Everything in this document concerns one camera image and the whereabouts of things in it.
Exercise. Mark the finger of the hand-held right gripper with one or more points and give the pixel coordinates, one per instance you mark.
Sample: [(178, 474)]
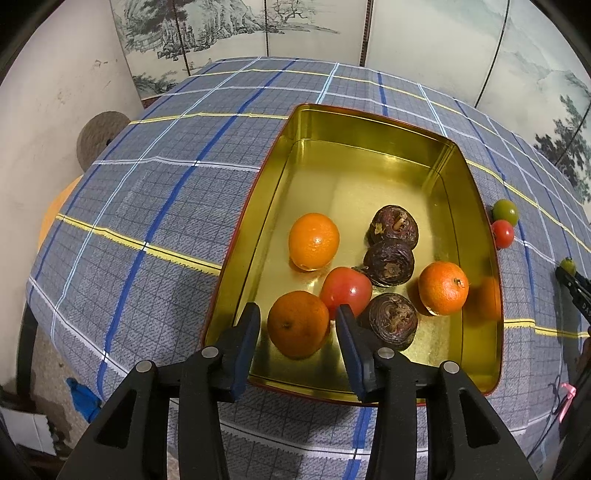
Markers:
[(575, 286)]

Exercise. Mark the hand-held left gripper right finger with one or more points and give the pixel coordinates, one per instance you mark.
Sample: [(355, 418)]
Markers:
[(351, 355)]

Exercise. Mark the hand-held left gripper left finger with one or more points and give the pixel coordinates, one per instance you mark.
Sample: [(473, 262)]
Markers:
[(244, 355)]

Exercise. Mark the green tomato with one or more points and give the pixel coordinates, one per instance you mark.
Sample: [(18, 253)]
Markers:
[(567, 266), (504, 211)]

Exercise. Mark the dark brown water chestnut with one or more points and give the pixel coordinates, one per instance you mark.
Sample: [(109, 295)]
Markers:
[(392, 321), (394, 226), (388, 265)]

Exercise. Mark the red tomato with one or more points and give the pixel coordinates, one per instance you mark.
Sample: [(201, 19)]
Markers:
[(503, 234), (345, 290)]

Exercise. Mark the orange mandarin with stem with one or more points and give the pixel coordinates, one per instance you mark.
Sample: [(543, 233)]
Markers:
[(443, 288)]

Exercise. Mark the large orange mandarin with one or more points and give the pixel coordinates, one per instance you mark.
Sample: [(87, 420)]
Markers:
[(314, 241)]

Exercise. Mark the red tin box gold inside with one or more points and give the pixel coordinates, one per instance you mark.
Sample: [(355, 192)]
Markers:
[(369, 175)]

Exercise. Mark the pink ribbon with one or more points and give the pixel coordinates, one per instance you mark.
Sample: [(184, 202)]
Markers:
[(567, 397)]

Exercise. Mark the blue cloth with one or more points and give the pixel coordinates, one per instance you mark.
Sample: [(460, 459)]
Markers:
[(83, 399)]

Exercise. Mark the blue plaid tablecloth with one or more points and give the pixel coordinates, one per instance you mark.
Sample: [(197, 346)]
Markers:
[(161, 207)]

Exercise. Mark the black table leg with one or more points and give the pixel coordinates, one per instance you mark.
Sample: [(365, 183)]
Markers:
[(25, 341)]

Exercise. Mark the white cardboard box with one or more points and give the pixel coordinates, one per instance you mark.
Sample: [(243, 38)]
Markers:
[(25, 429)]

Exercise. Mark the orange round object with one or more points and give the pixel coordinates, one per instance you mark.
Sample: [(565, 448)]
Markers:
[(55, 207)]

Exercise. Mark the round grey stone disc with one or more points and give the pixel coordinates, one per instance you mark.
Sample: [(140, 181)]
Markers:
[(99, 138)]

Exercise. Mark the landscape painted folding screen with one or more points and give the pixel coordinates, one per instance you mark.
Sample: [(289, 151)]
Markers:
[(415, 41)]

